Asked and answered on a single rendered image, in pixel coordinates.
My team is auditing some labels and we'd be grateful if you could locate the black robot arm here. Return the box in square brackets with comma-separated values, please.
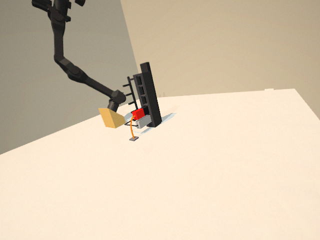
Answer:
[31, 0, 126, 112]

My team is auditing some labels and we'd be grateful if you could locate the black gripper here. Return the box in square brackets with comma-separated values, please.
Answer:
[59, 0, 85, 7]

